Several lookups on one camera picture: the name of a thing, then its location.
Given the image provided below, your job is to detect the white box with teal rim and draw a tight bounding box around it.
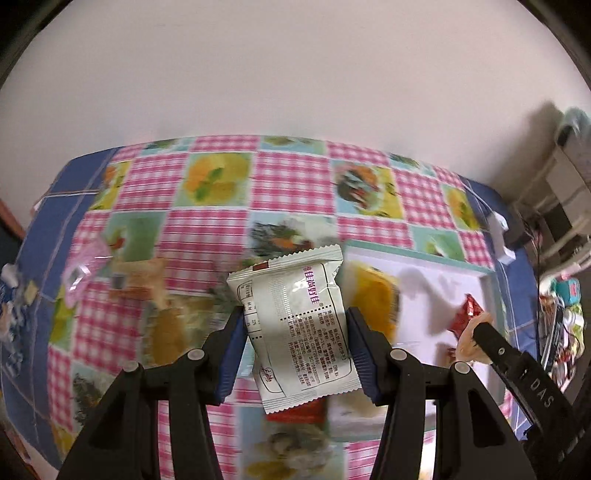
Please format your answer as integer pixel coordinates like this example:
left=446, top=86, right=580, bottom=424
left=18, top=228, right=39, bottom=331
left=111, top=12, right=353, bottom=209
left=332, top=239, right=513, bottom=444

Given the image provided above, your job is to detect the checkered fruit print tablecloth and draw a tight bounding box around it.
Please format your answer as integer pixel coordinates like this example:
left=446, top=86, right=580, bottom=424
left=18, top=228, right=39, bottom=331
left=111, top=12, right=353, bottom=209
left=0, top=134, right=541, bottom=480

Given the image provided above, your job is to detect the red cartoon snack packet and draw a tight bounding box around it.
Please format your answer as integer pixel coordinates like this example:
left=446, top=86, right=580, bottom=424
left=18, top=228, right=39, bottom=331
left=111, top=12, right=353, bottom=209
left=445, top=294, right=485, bottom=340

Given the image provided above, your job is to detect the heap of colourful packets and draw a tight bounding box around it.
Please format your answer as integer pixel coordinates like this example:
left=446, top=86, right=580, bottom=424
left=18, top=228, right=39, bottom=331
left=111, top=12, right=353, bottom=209
left=538, top=272, right=591, bottom=370

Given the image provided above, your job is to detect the orange clear snack packet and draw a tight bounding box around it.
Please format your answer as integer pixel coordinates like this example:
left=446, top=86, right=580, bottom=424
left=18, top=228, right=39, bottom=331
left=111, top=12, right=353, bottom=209
left=344, top=261, right=402, bottom=342

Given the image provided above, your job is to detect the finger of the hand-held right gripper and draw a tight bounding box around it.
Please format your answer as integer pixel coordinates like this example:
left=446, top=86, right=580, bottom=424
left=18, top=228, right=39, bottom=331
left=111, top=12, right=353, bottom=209
left=473, top=320, right=522, bottom=370

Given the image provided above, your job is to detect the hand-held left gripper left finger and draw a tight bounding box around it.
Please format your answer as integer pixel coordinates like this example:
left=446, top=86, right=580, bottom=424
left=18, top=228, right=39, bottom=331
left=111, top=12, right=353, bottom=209
left=58, top=305, right=250, bottom=480

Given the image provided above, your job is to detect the white printed snack packet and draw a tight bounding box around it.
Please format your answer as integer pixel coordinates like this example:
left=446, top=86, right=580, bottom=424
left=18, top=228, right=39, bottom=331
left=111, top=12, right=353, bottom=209
left=226, top=244, right=356, bottom=414

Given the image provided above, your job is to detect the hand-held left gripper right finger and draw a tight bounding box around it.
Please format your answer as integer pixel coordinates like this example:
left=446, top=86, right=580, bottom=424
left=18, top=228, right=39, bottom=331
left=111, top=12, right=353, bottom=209
left=346, top=307, right=527, bottom=480

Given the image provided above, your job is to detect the red patterned snack packet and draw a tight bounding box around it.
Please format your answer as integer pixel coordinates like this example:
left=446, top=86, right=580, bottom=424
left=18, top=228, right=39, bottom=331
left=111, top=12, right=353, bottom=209
left=268, top=399, right=326, bottom=423

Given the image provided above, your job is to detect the white plastic table clip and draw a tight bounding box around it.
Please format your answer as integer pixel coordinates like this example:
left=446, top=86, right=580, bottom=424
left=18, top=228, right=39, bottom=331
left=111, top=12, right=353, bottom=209
left=487, top=210, right=518, bottom=264

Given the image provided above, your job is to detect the pale yellow jelly cup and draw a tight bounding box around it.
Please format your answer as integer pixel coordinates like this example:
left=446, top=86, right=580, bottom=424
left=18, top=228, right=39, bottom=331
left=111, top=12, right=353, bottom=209
left=455, top=311, right=495, bottom=363

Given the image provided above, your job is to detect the blue white crumpled wrapper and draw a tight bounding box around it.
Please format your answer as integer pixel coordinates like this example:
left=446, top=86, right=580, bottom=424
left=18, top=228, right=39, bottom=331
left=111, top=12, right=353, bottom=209
left=0, top=263, right=28, bottom=342

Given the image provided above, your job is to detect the black power adapter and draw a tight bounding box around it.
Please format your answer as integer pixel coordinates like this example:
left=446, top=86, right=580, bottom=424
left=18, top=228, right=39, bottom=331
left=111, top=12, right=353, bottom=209
left=505, top=217, right=527, bottom=245

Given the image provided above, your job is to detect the beige orange snack packet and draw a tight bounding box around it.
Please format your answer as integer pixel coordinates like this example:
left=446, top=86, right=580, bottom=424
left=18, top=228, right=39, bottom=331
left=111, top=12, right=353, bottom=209
left=113, top=256, right=169, bottom=308

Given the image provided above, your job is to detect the pink snack packet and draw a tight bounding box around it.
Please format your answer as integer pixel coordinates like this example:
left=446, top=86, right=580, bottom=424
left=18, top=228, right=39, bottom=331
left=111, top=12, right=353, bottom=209
left=62, top=240, right=114, bottom=305

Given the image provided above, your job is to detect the reddish wooden board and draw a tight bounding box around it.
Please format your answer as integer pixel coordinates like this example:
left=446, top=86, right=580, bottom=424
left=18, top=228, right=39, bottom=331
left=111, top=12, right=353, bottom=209
left=0, top=198, right=26, bottom=241

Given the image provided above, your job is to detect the white metal rack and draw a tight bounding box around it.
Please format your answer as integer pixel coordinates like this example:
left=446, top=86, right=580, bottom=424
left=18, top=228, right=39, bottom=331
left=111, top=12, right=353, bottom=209
left=512, top=106, right=591, bottom=278

